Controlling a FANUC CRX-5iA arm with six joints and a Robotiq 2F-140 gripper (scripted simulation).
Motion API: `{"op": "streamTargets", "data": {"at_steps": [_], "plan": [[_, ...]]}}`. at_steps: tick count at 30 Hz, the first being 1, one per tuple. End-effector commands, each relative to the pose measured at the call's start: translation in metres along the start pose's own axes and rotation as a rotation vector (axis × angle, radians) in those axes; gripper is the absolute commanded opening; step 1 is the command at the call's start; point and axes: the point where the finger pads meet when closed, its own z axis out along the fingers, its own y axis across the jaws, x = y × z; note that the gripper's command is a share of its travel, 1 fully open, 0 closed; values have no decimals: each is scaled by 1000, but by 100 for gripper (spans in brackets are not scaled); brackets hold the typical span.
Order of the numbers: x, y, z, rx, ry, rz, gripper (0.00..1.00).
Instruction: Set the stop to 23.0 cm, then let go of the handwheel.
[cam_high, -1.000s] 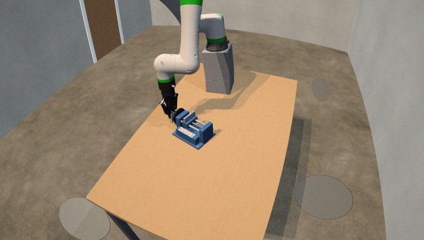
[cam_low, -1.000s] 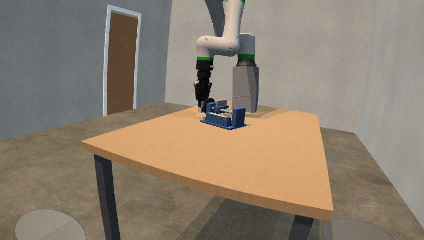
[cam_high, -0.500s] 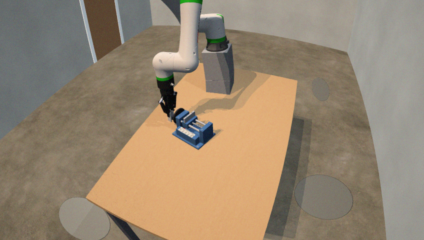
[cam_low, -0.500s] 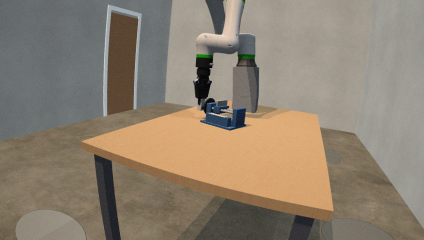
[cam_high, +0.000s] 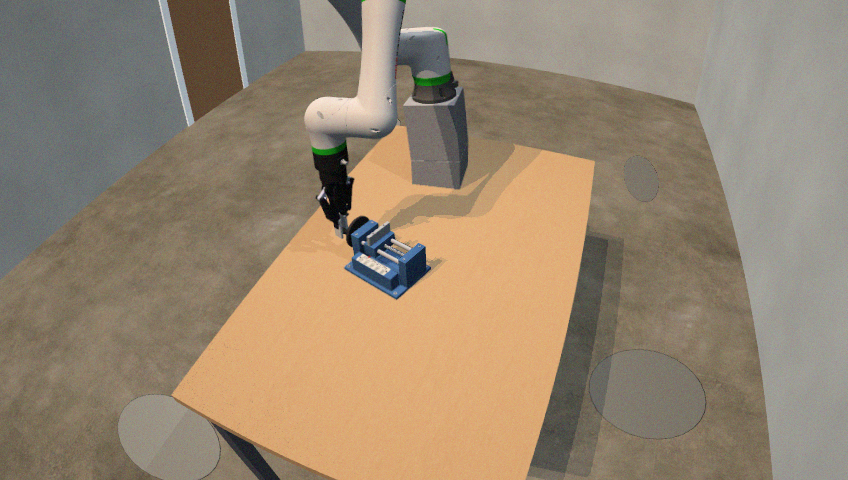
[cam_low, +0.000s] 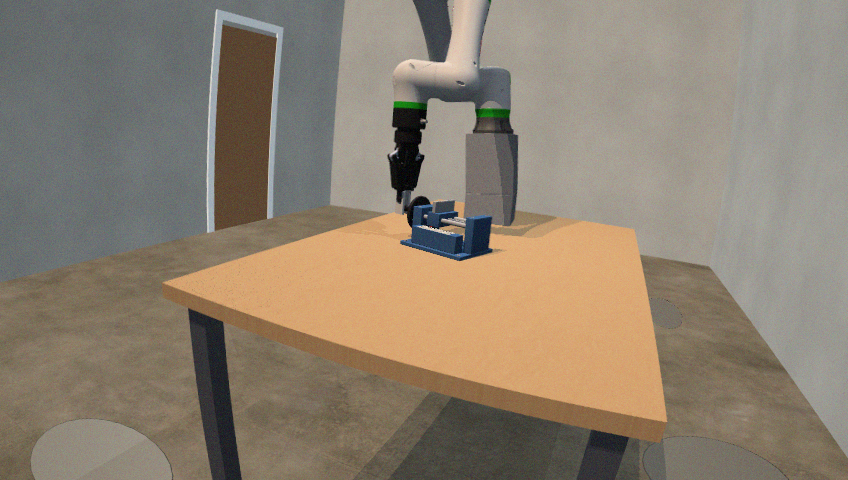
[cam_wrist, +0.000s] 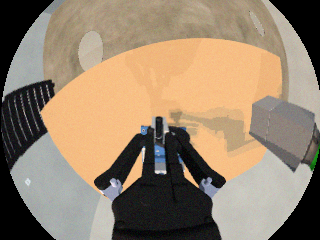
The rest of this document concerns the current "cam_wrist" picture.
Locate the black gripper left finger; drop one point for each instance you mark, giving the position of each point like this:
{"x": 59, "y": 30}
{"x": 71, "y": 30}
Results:
{"x": 110, "y": 182}

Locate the blue bench vise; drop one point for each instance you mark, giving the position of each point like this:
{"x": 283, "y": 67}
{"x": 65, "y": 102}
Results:
{"x": 160, "y": 167}

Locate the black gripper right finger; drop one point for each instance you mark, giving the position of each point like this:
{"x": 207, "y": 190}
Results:
{"x": 208, "y": 180}

